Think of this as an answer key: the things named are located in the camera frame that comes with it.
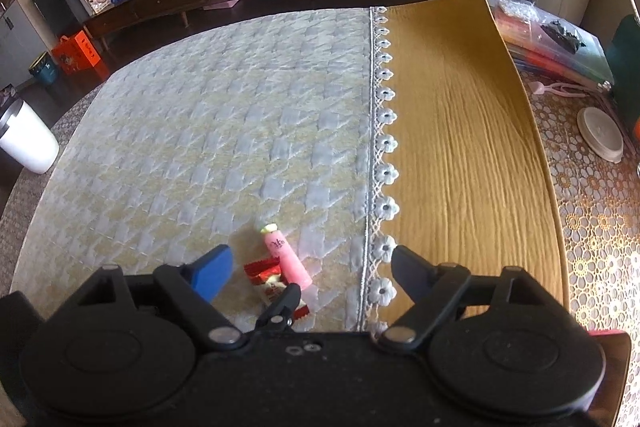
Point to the dark crumpled object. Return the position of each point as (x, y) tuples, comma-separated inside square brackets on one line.
[(562, 34)]

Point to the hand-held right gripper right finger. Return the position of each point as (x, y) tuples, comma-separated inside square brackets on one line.
[(412, 272)]

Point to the orange gift box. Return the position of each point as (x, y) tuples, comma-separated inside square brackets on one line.
[(80, 54)]

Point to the white round lid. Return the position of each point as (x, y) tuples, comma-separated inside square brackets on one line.
[(600, 134)]

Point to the pink flat box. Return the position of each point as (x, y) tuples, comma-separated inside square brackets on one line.
[(220, 5)]

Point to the yellow mat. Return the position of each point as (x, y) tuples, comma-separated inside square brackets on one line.
[(460, 147)]

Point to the red tin box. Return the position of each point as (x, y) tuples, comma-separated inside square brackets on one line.
[(615, 367)]

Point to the quilted white mat lace trim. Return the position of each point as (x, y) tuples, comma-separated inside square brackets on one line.
[(215, 117)]

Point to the clear plastic bag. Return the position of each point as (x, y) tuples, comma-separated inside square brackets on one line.
[(520, 9)]

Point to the pink tube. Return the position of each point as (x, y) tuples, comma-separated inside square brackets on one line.
[(287, 257)]

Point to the green orange utensil holder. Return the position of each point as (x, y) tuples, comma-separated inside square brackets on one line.
[(625, 67)]

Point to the red candy wrapper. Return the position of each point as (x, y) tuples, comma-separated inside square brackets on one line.
[(265, 274)]

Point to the teal book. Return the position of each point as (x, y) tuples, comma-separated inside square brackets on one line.
[(595, 52)]

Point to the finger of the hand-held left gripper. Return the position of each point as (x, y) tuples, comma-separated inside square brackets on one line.
[(282, 307)]

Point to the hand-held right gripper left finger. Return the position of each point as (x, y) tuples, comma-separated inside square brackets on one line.
[(215, 272)]

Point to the grey cabinet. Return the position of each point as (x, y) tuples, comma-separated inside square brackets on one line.
[(17, 47)]

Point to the teal bin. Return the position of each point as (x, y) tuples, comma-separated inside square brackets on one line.
[(45, 68)]

